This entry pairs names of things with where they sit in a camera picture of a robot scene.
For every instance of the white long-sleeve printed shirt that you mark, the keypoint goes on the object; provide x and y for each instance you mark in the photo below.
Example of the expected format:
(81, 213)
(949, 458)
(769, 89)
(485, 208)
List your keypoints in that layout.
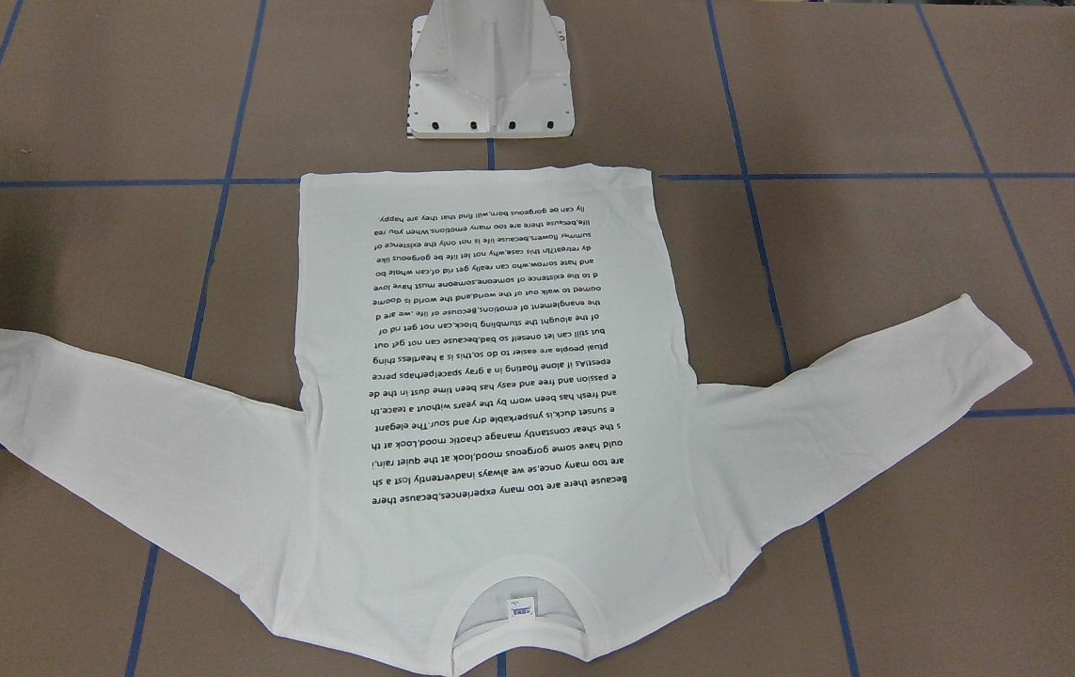
(501, 441)

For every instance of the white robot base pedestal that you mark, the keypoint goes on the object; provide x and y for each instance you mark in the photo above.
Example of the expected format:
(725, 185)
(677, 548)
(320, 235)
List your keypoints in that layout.
(489, 69)

